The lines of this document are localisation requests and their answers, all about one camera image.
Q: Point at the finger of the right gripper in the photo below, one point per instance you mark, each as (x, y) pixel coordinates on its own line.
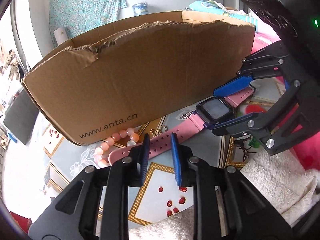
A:
(265, 63)
(276, 129)

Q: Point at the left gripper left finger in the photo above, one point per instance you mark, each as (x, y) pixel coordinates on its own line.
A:
(95, 204)

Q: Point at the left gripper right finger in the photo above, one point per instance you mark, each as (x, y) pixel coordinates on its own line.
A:
(226, 204)

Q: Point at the pink strap smart watch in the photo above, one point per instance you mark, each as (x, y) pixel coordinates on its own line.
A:
(208, 114)

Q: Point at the gold earrings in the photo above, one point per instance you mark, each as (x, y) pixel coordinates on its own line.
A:
(160, 130)

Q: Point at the white fluffy towel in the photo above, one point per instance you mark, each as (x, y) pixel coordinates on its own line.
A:
(281, 179)

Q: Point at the fruit pattern tablecloth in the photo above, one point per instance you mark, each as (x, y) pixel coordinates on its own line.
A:
(160, 196)

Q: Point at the blue patterned pillow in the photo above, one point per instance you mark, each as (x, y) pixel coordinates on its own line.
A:
(219, 9)

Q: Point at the dark grey cabinet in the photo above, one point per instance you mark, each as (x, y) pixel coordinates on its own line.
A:
(20, 117)

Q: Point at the blue water bottle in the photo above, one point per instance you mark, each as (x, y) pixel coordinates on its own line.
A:
(140, 8)

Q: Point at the brown cardboard box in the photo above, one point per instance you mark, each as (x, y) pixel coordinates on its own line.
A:
(126, 73)

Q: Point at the rolled pink mat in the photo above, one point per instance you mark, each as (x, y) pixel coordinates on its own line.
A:
(60, 35)

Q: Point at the floral teal wall cloth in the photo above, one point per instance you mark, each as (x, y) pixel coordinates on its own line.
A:
(80, 16)

